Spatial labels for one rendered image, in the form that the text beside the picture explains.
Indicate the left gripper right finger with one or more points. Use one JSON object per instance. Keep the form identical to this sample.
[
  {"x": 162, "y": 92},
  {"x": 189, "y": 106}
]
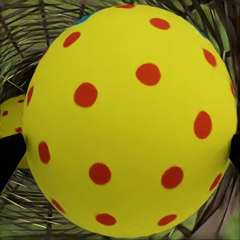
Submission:
[{"x": 235, "y": 151}]

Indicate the easter egg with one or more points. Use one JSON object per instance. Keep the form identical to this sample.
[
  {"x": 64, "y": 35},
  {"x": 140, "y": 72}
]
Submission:
[
  {"x": 11, "y": 115},
  {"x": 128, "y": 121}
]

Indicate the wicker basket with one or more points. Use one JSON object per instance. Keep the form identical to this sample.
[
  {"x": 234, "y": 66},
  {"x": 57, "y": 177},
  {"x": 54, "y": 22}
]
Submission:
[{"x": 22, "y": 190}]

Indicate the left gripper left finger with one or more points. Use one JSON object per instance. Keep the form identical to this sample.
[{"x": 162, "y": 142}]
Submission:
[{"x": 12, "y": 150}]

